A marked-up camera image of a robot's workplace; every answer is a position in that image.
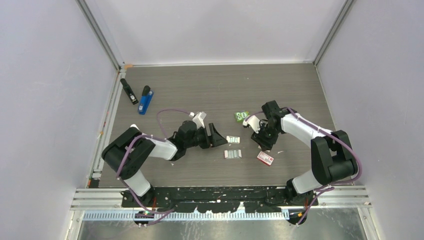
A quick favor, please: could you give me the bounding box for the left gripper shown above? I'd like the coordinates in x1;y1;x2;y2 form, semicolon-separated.
184;122;227;149

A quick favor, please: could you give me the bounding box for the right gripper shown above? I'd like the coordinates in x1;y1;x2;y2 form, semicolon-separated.
251;122;281;151

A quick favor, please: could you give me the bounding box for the staple tray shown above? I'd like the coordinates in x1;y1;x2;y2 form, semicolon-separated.
226;135;241;144
224;149;242;159

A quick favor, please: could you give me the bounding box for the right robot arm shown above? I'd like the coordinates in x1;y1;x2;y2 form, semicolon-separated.
242;100;361;205

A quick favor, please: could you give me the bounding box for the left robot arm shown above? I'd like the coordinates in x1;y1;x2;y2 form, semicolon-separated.
101;120;228;207

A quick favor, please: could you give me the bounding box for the blue stapler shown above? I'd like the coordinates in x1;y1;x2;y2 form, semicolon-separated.
138;85;154;115

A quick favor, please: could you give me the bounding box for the black stapler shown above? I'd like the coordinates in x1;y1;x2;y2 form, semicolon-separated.
120;78;139;105

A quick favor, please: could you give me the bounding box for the red staple box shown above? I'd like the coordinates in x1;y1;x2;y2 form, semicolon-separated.
256;151;274;166

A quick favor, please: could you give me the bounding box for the green owl eraser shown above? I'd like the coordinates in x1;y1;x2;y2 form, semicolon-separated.
234;111;249;122

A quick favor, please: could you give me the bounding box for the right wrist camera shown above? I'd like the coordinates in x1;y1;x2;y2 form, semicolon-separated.
242;115;261;134

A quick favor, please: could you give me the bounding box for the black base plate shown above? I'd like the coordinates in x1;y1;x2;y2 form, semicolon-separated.
121;186;315;214

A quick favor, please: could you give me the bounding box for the slotted cable duct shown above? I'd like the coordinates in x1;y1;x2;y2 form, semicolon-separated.
82;209;290;222

